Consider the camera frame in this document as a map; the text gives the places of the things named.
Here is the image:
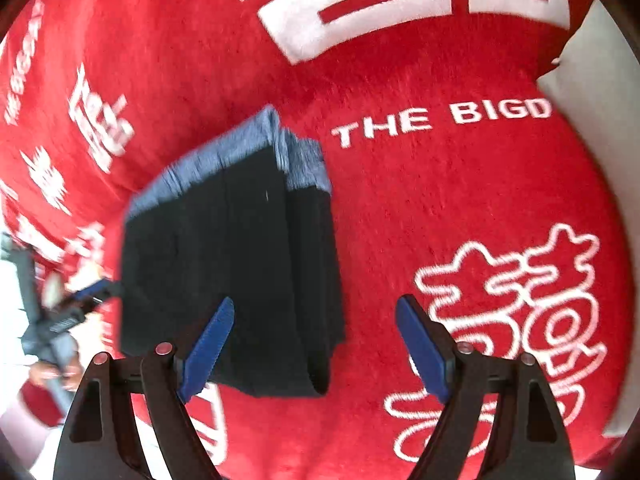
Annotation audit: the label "white pillow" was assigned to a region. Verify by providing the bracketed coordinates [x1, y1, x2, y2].
[537, 2, 640, 441]

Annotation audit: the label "person's left hand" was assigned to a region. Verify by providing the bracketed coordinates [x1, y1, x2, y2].
[27, 347, 83, 386]

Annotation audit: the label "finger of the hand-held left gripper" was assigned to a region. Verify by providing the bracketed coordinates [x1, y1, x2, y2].
[64, 279, 124, 307]

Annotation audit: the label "red printed blanket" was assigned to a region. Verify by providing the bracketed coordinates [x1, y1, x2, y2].
[0, 0, 636, 480]

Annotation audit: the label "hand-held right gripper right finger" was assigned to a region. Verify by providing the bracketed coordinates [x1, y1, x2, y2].
[395, 295, 576, 480]

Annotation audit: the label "black pants with grey waistband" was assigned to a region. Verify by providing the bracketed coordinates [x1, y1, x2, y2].
[119, 105, 348, 398]

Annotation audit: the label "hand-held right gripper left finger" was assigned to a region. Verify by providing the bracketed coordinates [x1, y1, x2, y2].
[52, 296, 235, 480]

